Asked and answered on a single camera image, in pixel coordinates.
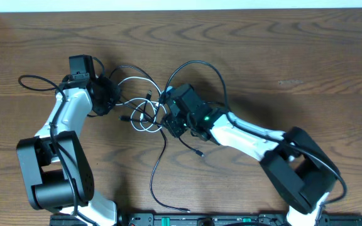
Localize long black usb cable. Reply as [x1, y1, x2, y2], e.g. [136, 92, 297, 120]
[118, 94, 191, 213]

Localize white usb cable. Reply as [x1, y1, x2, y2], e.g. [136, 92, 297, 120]
[114, 76, 168, 133]

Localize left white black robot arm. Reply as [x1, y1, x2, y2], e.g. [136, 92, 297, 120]
[16, 73, 121, 225]

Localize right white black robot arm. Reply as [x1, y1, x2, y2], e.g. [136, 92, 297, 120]
[160, 91, 342, 225]

